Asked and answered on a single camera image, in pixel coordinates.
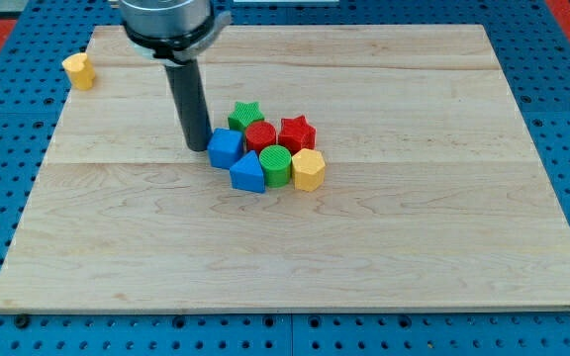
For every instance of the blue cube block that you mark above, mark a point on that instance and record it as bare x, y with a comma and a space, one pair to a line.
225, 148

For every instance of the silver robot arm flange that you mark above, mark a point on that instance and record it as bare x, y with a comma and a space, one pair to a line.
172, 31

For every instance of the green cylinder block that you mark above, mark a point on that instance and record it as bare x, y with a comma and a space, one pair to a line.
275, 160

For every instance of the yellow hexagon block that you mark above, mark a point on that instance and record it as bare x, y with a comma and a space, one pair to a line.
309, 169

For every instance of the blue triangle block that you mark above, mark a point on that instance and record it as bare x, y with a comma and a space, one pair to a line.
247, 174

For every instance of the red star block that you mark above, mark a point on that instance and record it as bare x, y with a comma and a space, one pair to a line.
296, 134

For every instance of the red cylinder block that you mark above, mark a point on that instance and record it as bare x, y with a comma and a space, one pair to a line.
259, 135

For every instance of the green star block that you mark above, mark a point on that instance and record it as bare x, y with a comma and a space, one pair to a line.
243, 115

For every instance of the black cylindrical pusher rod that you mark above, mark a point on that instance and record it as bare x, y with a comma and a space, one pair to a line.
186, 86

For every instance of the wooden board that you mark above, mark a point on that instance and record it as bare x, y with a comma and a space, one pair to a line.
435, 199

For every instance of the yellow heart block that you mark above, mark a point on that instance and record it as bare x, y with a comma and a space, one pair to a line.
80, 71

